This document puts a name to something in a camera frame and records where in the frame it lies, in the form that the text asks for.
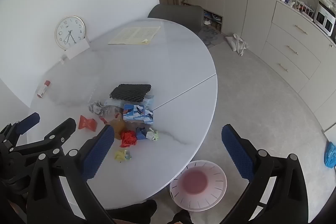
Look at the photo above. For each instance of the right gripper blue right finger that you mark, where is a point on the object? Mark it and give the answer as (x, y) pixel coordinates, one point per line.
(240, 150)

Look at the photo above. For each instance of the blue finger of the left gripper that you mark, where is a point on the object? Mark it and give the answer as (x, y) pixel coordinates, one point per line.
(65, 127)
(28, 121)

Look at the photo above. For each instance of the blue paper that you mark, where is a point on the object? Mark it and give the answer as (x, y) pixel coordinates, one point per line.
(141, 133)

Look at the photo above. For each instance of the white green paper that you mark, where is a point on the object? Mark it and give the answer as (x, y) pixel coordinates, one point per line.
(152, 134)

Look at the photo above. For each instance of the white card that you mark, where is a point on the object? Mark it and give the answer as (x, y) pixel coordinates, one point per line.
(77, 48)

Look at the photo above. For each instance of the white round wall clock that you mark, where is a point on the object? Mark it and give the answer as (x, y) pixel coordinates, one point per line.
(69, 31)

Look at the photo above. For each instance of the red paper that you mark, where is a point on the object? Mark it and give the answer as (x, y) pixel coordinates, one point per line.
(89, 124)
(128, 138)

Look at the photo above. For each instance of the pink plastic trash bin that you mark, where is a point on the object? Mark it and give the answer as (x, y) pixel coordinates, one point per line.
(200, 186)

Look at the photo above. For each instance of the blue bird print box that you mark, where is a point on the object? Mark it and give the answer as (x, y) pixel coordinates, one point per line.
(137, 113)

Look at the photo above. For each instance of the black ridged foam mat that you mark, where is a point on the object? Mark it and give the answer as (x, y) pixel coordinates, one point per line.
(130, 92)

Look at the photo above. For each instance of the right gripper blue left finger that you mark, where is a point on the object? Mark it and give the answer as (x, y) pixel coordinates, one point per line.
(94, 151)

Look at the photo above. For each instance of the yellow paper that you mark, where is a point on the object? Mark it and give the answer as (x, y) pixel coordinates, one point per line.
(122, 155)

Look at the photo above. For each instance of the brown orange wrapper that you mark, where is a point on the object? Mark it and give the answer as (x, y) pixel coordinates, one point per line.
(118, 126)

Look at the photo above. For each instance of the white tote bag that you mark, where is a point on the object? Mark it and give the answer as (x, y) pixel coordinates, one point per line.
(237, 44)

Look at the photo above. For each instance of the blue plastic bag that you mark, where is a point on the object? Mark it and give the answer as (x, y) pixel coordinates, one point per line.
(330, 155)

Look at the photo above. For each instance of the open paper booklet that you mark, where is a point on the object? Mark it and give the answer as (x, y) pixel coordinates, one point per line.
(135, 36)

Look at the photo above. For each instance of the grey patterned floor mat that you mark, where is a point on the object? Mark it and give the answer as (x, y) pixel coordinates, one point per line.
(211, 37)

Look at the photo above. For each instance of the white microwave oven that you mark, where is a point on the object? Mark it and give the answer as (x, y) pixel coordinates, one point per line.
(324, 18)

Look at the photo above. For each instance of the person's black trouser legs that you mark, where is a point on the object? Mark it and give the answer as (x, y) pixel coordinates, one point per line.
(142, 213)

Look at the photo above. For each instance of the dark grey chair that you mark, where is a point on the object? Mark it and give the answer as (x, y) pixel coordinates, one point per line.
(190, 17)

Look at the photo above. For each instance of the grey printed paper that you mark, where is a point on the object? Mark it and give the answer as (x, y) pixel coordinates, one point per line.
(99, 109)

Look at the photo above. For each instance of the beige drawer cabinet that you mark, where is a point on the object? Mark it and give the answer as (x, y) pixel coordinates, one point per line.
(302, 55)

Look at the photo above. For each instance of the red white small box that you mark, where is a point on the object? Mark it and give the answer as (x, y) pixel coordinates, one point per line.
(43, 89)

